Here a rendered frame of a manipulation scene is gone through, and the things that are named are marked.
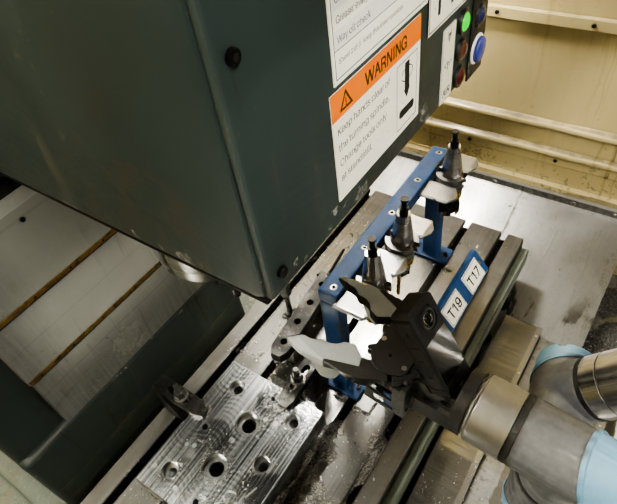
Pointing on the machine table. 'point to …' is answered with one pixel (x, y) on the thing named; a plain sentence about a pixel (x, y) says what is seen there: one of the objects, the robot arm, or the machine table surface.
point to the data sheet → (363, 29)
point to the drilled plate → (232, 417)
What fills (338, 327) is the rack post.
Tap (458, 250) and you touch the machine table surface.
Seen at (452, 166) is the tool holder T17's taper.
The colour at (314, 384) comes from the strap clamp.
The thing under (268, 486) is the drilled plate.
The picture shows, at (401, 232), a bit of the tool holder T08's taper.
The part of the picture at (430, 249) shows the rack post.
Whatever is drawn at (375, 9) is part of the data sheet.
